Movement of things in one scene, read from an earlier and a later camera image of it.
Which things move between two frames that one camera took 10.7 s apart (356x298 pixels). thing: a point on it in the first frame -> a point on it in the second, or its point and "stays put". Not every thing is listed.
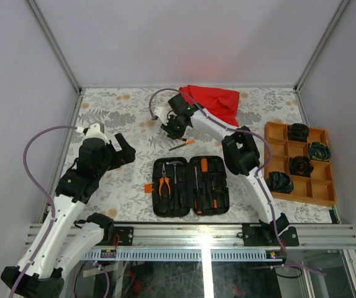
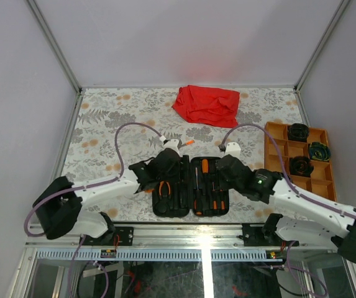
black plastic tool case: [197, 185] stays put
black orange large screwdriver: [198, 202] stays put
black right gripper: [168, 129] -> [219, 176]
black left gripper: [124, 156] -> [178, 167]
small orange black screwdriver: [189, 142] stays put
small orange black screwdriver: [215, 197] stays put
